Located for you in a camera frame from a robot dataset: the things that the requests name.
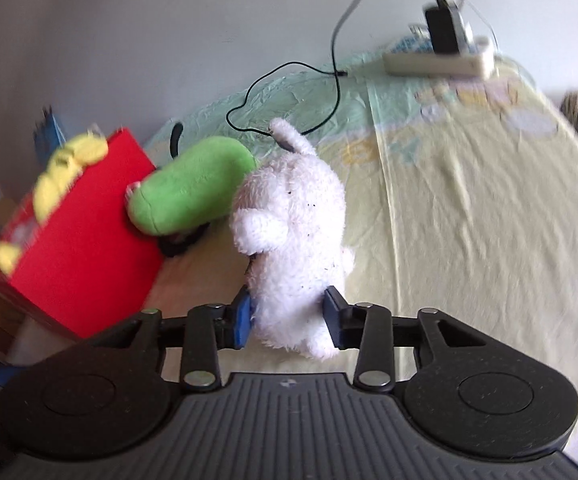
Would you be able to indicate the small white plush rabbit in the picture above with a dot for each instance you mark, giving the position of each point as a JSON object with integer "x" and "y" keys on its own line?
{"x": 294, "y": 220}

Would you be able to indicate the white power strip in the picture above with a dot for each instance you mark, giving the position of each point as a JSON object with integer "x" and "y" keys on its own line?
{"x": 439, "y": 65}

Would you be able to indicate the white charger plug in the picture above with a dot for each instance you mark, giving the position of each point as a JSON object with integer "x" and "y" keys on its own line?
{"x": 464, "y": 27}

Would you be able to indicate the red cardboard box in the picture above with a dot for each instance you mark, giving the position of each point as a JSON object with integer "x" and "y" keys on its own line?
{"x": 79, "y": 260}

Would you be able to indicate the green plush toy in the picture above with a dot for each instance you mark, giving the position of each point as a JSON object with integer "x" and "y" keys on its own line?
{"x": 189, "y": 185}

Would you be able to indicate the black charger adapter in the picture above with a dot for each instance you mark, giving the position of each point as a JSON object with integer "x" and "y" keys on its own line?
{"x": 441, "y": 30}

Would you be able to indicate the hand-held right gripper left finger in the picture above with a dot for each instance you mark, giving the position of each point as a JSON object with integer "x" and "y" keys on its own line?
{"x": 241, "y": 322}

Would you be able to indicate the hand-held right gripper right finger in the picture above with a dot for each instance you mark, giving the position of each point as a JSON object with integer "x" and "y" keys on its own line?
{"x": 334, "y": 317}

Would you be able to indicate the yellow plush tiger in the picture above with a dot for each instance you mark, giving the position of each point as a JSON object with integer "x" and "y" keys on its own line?
{"x": 84, "y": 150}

